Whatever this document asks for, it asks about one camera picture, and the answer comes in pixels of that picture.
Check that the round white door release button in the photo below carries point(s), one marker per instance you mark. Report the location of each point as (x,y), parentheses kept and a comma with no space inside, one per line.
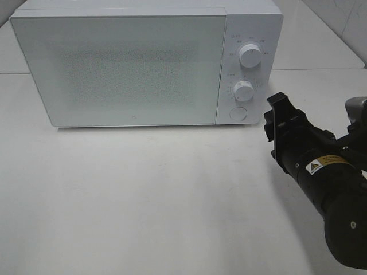
(238,114)

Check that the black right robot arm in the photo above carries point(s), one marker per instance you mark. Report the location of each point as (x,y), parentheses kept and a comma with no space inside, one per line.
(345,221)

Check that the upper white power knob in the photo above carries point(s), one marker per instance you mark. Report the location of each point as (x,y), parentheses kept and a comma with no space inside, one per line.
(250,55)

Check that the white timer knob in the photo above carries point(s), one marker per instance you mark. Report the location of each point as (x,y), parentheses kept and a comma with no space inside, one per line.
(243,91)

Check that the white microwave oven body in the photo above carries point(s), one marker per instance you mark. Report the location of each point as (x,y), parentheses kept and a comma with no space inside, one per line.
(245,21)

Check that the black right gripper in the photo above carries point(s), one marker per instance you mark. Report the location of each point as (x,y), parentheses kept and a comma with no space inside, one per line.
(313,157)

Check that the white microwave door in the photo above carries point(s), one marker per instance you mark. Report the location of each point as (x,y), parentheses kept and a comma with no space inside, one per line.
(110,71)

